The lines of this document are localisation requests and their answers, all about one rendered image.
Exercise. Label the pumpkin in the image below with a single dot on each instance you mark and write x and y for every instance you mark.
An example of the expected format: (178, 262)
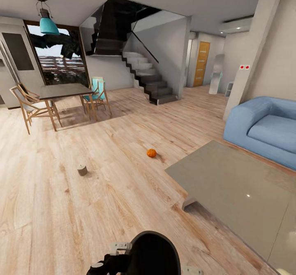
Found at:
(151, 153)

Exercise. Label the pillar candle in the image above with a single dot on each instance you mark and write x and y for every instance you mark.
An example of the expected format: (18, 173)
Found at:
(82, 169)

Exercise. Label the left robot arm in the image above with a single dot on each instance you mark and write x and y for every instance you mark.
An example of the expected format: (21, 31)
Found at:
(113, 262)

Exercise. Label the cauldron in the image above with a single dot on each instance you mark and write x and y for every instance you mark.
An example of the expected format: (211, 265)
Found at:
(153, 254)

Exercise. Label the breakfast table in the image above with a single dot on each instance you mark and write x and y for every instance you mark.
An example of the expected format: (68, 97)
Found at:
(48, 92)

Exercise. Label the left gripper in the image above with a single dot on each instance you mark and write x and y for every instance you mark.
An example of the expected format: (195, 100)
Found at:
(121, 262)

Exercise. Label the sofa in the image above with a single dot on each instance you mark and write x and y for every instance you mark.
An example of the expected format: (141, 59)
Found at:
(265, 127)

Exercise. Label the fixed window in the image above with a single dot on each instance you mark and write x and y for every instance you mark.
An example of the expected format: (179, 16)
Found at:
(61, 58)

